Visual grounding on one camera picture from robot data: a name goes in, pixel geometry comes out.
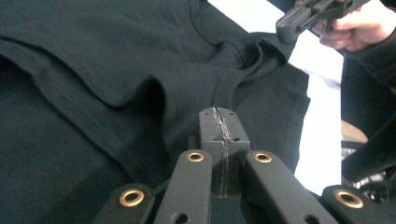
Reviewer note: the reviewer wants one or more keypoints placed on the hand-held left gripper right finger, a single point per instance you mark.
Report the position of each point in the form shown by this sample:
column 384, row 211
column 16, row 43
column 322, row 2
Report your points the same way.
column 238, row 130

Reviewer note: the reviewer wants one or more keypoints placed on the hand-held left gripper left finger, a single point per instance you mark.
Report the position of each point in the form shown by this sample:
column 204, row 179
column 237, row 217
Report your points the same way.
column 210, row 130

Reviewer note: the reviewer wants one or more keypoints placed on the black tank top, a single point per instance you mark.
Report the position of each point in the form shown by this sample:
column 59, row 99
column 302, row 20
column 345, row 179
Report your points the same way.
column 93, row 93

